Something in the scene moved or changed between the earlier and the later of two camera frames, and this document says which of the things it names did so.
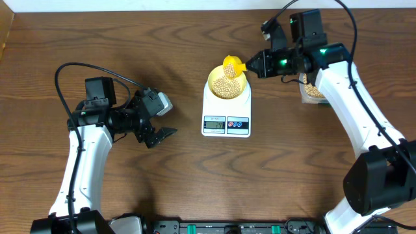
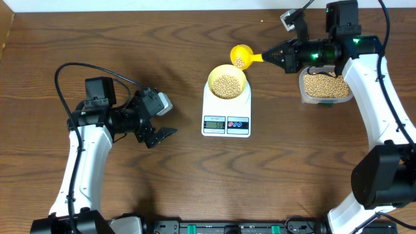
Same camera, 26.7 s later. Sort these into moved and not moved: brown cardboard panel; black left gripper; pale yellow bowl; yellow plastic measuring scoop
Moved: yellow plastic measuring scoop
Not moved: pale yellow bowl; brown cardboard panel; black left gripper
